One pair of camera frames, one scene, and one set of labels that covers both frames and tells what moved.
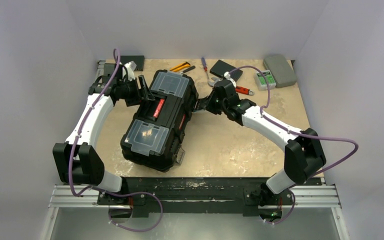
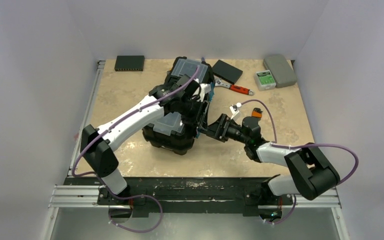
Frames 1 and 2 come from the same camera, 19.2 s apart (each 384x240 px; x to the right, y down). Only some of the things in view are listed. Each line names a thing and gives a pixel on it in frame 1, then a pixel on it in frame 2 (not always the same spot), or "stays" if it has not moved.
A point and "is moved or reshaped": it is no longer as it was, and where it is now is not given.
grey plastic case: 282,73 stays
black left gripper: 144,92 -> 200,115
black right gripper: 208,101 -> 220,128
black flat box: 220,67 stays
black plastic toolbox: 154,138 is moved or reshaped
